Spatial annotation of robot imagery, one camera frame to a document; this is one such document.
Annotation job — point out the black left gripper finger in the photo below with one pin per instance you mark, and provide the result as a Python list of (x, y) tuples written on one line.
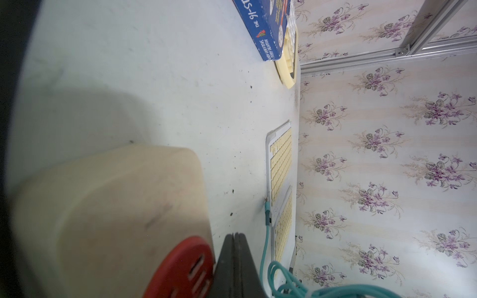
[(235, 275)]

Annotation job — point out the cream power strip red sockets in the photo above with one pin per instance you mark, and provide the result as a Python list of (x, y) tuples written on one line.
[(100, 226)]

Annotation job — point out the white yellow keyboard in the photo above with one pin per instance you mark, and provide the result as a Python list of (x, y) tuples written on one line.
[(278, 164), (282, 231)]

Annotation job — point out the cream yellow calculator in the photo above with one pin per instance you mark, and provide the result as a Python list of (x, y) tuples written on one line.
[(287, 65)]

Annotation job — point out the blue paperback book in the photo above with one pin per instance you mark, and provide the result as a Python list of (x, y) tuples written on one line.
[(271, 25)]

